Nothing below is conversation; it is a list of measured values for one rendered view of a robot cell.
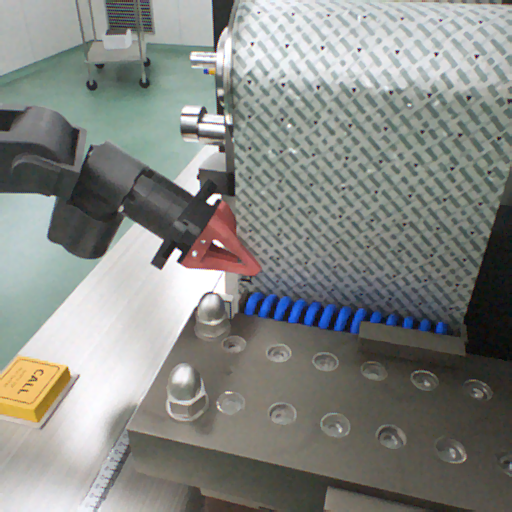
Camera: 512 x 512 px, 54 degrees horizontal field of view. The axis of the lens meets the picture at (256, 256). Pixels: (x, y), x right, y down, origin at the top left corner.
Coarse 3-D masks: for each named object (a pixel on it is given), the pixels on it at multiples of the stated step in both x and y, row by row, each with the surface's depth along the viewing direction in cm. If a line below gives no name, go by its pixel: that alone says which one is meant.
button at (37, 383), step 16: (16, 368) 60; (32, 368) 60; (48, 368) 60; (64, 368) 60; (0, 384) 58; (16, 384) 58; (32, 384) 58; (48, 384) 58; (64, 384) 61; (0, 400) 57; (16, 400) 56; (32, 400) 56; (48, 400) 58; (16, 416) 57; (32, 416) 56
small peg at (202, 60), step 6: (192, 54) 47; (198, 54) 47; (204, 54) 47; (210, 54) 47; (216, 54) 46; (192, 60) 47; (198, 60) 47; (204, 60) 47; (210, 60) 46; (192, 66) 47; (198, 66) 47; (204, 66) 47; (210, 66) 47
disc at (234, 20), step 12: (240, 0) 42; (240, 12) 43; (228, 24) 42; (228, 36) 41; (228, 48) 41; (228, 60) 42; (228, 72) 42; (228, 84) 42; (228, 96) 43; (228, 108) 44; (228, 120) 44
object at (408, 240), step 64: (256, 192) 48; (320, 192) 47; (384, 192) 45; (448, 192) 44; (256, 256) 53; (320, 256) 51; (384, 256) 49; (448, 256) 47; (384, 320) 53; (448, 320) 51
